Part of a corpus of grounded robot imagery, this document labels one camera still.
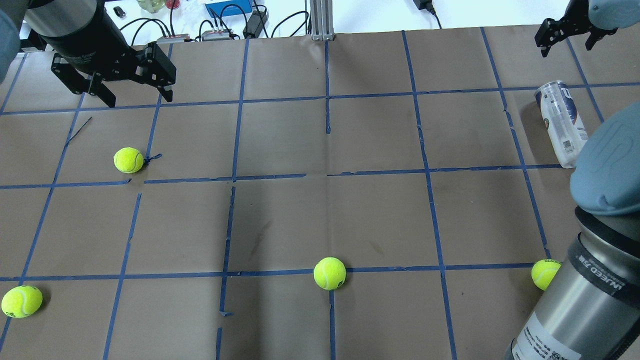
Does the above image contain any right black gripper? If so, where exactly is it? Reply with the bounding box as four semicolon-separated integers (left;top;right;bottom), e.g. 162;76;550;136
534;0;618;59

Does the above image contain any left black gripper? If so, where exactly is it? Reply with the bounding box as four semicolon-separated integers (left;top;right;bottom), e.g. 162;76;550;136
51;42;177;109

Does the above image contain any clear tennis ball can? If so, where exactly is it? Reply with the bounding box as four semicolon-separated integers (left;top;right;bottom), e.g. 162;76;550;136
534;80;589;169

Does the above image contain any tennis ball near left arm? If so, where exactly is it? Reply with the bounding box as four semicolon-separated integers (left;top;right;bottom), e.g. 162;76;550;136
1;285;44;319

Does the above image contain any tennis ball near right arm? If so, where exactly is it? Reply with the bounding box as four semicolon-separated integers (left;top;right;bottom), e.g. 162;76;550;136
530;259;562;291

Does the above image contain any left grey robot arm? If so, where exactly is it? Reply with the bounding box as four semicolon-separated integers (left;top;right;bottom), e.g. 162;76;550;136
1;0;177;108

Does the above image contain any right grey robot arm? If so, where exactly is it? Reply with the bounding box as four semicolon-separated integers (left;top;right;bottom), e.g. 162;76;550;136
503;80;640;360

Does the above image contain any tennis ball by torn tape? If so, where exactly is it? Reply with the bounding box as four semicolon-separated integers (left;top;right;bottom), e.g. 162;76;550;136
113;146;145;174

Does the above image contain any tennis ball table centre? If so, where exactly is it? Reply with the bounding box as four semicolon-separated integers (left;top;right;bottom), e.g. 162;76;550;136
312;257;346;291

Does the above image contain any blue white cardboard box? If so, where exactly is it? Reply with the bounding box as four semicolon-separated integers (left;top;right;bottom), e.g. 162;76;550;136
199;0;254;18

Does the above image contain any black power adapter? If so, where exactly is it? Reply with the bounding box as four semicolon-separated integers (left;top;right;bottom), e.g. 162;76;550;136
242;9;269;39

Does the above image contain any aluminium frame post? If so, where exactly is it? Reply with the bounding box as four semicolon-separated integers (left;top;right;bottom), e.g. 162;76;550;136
309;0;335;41

